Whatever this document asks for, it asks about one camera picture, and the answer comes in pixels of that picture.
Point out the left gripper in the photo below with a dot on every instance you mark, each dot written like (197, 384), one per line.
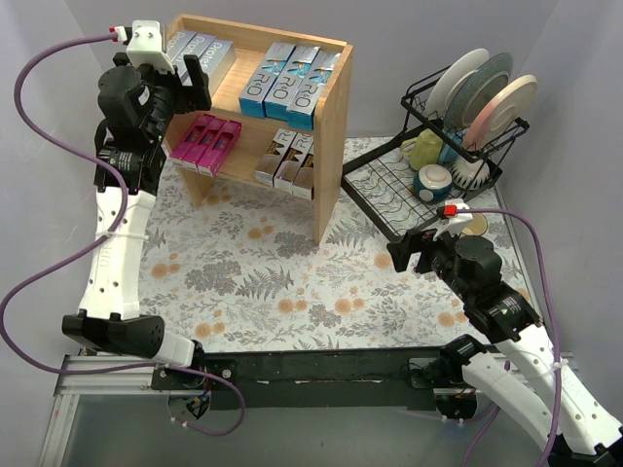
(176, 90)

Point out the wooden two-tier shelf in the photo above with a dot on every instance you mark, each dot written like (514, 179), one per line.
(330, 115)

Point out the silver black gold toothpaste box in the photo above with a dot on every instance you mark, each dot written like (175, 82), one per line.
(292, 162)

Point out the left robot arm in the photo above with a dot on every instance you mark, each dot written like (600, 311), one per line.
(138, 104)

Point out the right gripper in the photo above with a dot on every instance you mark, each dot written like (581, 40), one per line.
(420, 252)

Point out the pink and cream plate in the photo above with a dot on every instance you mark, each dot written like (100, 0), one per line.
(500, 112)

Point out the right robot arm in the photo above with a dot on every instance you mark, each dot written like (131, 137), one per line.
(548, 400)

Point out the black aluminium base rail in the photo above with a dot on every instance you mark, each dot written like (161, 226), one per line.
(399, 377)

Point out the grey speckled plate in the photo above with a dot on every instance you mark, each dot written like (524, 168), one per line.
(478, 90)

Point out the teal spotted bowl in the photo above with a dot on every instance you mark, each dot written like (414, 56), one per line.
(432, 183)

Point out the cream enamel mug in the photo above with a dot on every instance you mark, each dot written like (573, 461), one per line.
(478, 225)

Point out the silver toothpaste box slanted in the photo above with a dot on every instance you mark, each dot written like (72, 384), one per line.
(176, 44)

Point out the floral table mat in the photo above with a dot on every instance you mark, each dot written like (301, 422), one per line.
(242, 272)

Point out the black striped white bowl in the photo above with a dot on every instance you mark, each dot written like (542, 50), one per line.
(469, 176)

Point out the white plate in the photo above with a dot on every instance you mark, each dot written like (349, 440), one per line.
(451, 81)

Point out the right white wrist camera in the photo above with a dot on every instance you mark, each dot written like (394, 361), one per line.
(455, 216)

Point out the pink toothpaste box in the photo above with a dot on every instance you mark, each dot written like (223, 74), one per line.
(219, 149)
(190, 138)
(208, 131)

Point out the green mug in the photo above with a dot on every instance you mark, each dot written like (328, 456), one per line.
(422, 150)

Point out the blue mug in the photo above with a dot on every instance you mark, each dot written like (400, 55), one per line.
(448, 154)

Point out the black wire dish rack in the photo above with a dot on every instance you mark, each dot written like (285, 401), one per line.
(401, 184)

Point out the silver Protect toothpaste box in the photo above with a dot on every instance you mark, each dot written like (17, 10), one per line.
(216, 62)
(197, 46)

